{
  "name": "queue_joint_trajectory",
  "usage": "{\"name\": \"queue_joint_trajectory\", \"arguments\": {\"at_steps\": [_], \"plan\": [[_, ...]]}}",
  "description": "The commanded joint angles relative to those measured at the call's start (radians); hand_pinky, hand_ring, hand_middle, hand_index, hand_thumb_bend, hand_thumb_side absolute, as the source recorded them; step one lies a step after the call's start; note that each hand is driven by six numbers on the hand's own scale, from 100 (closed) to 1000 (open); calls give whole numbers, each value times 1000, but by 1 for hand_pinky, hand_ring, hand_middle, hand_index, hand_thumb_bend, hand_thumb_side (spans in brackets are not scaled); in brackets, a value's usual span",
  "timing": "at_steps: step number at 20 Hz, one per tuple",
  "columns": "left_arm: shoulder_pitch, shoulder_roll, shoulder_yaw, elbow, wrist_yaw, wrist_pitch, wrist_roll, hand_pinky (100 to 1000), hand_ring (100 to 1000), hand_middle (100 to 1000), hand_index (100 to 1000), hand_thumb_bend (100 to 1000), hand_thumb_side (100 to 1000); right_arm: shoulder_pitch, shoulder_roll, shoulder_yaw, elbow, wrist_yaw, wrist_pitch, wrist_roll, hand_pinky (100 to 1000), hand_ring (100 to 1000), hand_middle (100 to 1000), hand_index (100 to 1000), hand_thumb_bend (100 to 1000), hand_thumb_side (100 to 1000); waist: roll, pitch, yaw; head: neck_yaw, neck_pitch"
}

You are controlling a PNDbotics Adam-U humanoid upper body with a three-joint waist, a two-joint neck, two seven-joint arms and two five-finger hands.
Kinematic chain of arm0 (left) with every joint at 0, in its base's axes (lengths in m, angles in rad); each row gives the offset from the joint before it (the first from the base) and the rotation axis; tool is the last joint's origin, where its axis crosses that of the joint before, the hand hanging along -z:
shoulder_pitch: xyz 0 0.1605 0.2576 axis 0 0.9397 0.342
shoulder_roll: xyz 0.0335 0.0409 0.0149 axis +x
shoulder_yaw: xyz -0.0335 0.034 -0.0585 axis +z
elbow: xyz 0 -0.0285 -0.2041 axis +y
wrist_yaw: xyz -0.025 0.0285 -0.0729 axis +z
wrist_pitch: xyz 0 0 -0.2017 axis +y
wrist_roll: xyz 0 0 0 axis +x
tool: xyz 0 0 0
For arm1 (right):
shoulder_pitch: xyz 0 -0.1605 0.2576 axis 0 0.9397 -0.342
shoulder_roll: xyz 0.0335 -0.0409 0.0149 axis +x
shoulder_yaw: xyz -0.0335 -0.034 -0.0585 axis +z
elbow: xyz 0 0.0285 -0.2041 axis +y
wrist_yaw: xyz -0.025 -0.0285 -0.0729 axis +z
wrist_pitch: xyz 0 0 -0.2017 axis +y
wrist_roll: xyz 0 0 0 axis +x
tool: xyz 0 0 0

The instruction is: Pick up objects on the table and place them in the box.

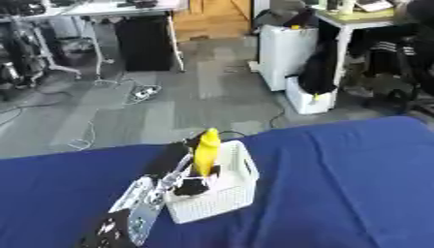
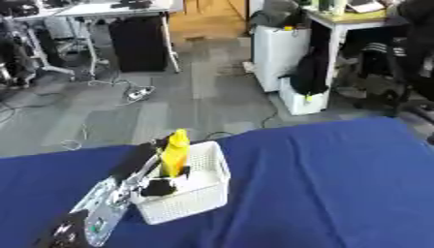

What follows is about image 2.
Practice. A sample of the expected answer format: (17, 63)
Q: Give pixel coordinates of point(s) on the person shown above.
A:
(421, 38)

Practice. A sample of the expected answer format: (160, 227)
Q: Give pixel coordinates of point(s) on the white desk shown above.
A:
(107, 9)

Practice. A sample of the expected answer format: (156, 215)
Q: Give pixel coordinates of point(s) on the black backpack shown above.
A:
(311, 74)

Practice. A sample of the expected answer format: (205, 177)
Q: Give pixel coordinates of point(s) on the white plastic basket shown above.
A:
(198, 193)

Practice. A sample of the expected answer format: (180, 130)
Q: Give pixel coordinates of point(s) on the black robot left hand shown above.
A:
(133, 161)

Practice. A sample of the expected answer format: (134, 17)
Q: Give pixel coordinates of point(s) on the white cabinet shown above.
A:
(278, 55)

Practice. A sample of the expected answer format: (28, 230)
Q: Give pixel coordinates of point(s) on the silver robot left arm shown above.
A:
(102, 210)

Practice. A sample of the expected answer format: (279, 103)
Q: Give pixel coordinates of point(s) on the black office chair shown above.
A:
(384, 71)

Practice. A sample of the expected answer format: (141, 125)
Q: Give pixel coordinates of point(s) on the white box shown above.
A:
(299, 103)

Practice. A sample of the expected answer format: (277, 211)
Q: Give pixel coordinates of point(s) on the grey bag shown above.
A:
(277, 13)

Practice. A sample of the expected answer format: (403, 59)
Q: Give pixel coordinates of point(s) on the black cabinet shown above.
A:
(138, 45)

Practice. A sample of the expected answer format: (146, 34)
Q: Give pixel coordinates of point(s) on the white power strip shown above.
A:
(140, 93)

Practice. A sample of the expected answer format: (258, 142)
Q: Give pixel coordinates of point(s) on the wood top desk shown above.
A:
(344, 22)

